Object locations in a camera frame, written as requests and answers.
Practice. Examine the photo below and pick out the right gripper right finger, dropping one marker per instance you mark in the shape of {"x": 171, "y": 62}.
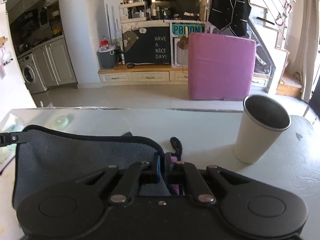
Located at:
{"x": 173, "y": 170}

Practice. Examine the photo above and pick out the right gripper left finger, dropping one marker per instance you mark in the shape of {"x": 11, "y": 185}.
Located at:
{"x": 151, "y": 173}

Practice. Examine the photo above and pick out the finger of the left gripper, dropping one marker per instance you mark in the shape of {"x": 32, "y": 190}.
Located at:
{"x": 7, "y": 138}

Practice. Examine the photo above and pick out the black vest with white trim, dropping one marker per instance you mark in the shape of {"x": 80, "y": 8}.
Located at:
{"x": 230, "y": 14}

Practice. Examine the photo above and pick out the grey kitchen cabinet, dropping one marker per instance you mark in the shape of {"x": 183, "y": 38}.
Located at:
{"x": 53, "y": 60}

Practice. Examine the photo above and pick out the teal poison sign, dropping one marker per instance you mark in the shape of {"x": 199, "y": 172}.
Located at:
{"x": 180, "y": 29}

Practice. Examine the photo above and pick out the white steel-rimmed cup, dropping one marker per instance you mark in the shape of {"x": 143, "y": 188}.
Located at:
{"x": 263, "y": 121}

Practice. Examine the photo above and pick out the white washing machine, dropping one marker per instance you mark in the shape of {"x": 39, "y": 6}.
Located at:
{"x": 31, "y": 74}

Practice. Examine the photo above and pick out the beige curtain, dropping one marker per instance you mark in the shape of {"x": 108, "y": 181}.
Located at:
{"x": 309, "y": 39}

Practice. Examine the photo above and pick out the grey microfibre towel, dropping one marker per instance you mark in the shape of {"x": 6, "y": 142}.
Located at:
{"x": 50, "y": 157}

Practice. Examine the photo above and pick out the low white drawer unit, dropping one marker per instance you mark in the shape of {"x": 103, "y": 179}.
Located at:
{"x": 143, "y": 75}

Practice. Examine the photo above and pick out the grey waste bin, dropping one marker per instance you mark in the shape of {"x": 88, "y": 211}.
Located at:
{"x": 107, "y": 57}

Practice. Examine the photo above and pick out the staircase with metal railing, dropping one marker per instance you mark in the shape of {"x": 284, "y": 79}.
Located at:
{"x": 276, "y": 26}

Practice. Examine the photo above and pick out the pink upright cushion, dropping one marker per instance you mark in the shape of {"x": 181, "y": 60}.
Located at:
{"x": 220, "y": 67}

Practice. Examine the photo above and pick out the white shelf rack with bottles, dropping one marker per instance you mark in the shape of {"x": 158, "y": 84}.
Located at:
{"x": 133, "y": 12}

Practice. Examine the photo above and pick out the pale green round lid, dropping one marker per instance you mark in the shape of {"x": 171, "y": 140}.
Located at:
{"x": 62, "y": 122}

